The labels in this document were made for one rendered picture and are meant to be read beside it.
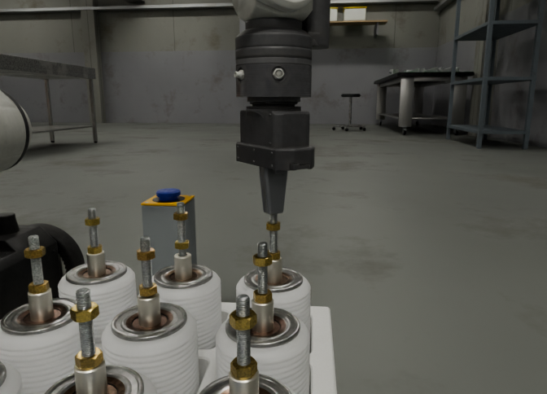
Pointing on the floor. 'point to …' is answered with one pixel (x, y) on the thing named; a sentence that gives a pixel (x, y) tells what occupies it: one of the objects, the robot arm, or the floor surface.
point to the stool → (349, 113)
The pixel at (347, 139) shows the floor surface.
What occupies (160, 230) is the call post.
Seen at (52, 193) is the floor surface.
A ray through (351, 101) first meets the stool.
